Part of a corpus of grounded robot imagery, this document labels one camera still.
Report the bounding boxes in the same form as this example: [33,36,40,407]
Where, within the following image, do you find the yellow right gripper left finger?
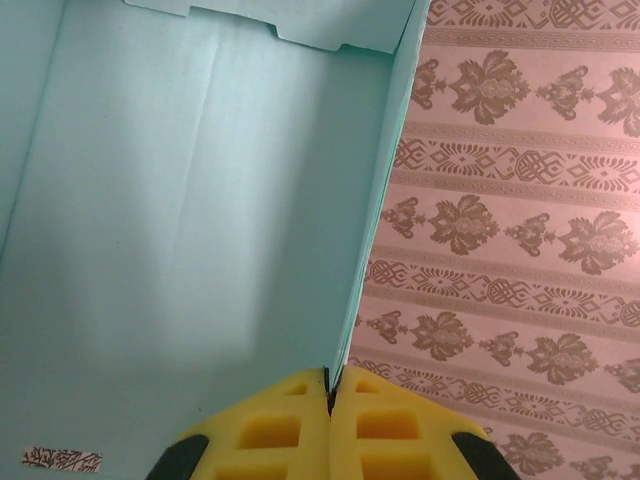
[149,367,334,480]

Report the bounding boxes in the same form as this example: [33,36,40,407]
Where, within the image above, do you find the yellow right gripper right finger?
[329,364,506,480]

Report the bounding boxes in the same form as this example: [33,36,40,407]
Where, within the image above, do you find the light blue paper box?
[0,0,429,480]

